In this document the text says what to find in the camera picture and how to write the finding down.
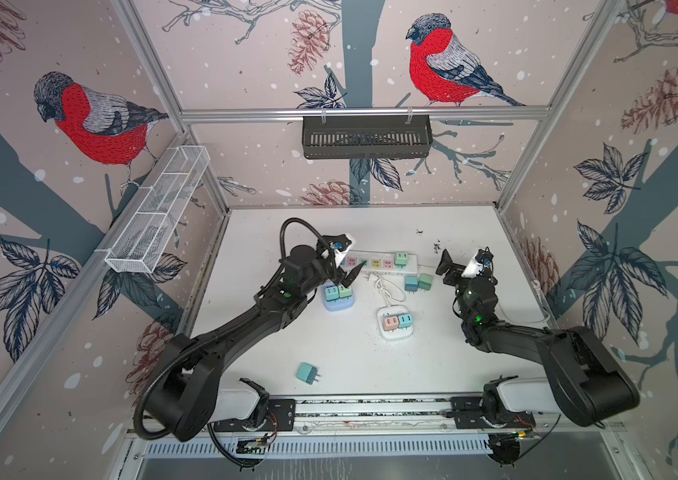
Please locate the teal charger front lowest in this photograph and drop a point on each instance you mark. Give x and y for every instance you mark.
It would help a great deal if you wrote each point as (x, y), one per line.
(307, 373)

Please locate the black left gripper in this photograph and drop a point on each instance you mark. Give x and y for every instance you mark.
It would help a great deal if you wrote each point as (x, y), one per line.
(338, 276)

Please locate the blue square power strip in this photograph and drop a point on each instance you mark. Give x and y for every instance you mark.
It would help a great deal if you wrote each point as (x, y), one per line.
(338, 305)

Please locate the teal charger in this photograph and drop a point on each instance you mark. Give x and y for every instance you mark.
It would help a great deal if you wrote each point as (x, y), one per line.
(411, 283)
(331, 293)

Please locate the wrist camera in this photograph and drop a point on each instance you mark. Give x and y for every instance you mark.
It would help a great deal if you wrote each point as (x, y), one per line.
(480, 265)
(341, 245)

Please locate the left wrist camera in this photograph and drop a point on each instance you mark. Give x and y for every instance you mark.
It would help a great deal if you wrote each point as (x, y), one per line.
(341, 245)

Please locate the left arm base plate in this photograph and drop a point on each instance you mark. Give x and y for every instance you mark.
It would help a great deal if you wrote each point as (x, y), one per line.
(278, 415)

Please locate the white wire mesh shelf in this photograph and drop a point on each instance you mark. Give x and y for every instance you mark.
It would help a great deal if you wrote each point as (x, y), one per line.
(148, 232)

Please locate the white square power strip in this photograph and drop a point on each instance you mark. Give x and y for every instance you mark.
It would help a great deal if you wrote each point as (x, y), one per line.
(398, 334)

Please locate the light green charger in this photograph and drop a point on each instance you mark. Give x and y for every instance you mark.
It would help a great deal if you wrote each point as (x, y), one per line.
(401, 260)

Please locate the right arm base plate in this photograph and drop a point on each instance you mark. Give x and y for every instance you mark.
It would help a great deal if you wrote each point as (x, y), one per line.
(474, 412)

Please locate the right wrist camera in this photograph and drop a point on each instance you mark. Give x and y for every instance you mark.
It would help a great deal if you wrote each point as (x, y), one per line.
(480, 265)

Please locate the white long power strip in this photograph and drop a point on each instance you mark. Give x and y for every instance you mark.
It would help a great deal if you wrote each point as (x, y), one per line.
(380, 262)

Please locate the pink charger plug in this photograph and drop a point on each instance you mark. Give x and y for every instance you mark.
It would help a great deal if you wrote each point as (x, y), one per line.
(389, 323)

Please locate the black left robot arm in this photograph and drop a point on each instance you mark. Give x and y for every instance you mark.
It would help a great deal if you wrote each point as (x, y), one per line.
(182, 392)

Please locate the black hanging basket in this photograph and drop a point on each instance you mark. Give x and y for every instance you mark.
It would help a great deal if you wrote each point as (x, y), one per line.
(367, 137)

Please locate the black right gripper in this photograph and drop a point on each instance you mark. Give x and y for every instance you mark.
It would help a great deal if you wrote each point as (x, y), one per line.
(450, 266)

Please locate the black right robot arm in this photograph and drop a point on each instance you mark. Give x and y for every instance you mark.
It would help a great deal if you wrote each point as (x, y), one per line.
(586, 382)

